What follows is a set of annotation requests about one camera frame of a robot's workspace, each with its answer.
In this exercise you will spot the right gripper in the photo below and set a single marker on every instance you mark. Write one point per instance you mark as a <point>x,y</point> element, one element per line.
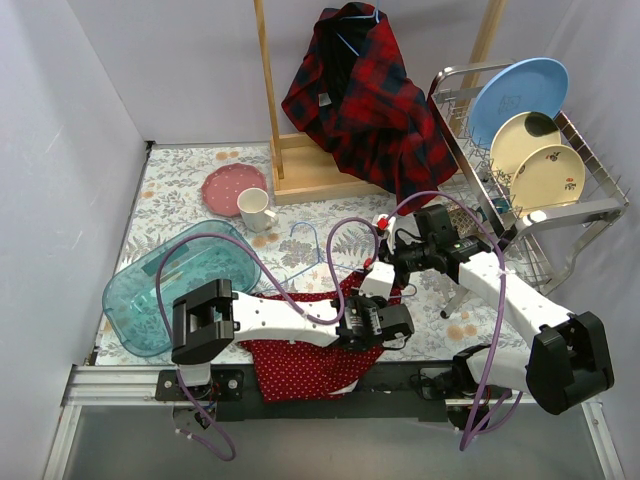
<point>400,257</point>

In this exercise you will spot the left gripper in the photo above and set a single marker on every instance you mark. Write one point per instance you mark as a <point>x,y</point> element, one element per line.
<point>393,325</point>

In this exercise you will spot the blue wire hanger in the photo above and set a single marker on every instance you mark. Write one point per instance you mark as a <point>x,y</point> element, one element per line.
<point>304,258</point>
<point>352,30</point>

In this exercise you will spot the red polka dot cloth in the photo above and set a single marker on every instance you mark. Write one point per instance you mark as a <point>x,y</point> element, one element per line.
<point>302,371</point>

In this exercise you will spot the red plaid skirt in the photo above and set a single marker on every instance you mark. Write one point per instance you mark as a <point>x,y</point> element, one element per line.
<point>366,112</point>

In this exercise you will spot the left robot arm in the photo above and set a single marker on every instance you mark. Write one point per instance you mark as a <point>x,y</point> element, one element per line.
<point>208,319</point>

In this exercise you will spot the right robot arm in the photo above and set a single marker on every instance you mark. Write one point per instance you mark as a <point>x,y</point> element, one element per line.
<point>568,360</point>

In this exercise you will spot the wooden hanger stand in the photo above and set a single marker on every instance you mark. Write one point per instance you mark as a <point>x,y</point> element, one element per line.
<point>303,172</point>

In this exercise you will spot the patterned bowl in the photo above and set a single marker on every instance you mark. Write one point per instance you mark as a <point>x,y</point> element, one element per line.
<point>461,221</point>

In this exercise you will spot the metal dish rack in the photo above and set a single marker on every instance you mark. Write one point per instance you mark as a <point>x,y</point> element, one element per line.
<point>544,246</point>

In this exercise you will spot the cream plate with flower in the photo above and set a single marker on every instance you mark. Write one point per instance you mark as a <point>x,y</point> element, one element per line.
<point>551,176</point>

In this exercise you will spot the cream plate black spot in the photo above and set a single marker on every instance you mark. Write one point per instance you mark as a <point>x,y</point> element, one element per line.
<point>520,136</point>

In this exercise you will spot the blue plate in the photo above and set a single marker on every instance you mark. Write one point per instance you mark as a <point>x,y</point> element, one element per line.
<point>533,85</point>

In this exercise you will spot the white mug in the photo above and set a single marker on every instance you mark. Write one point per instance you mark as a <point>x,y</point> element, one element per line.
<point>253,204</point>

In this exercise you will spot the pink dotted plate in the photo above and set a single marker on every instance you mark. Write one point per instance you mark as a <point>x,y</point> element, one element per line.
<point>221,188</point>

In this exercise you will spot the teal plastic tray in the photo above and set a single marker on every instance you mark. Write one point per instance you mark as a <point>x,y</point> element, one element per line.
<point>129,299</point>

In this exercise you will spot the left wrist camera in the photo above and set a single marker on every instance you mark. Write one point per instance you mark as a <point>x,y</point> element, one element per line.
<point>378,281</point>

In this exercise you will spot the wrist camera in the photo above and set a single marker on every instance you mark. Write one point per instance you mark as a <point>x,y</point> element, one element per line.
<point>378,281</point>
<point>386,228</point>

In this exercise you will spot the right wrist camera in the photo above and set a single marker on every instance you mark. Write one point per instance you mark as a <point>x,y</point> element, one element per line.
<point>386,228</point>

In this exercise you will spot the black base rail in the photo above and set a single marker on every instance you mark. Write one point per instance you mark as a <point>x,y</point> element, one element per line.
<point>388,390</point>

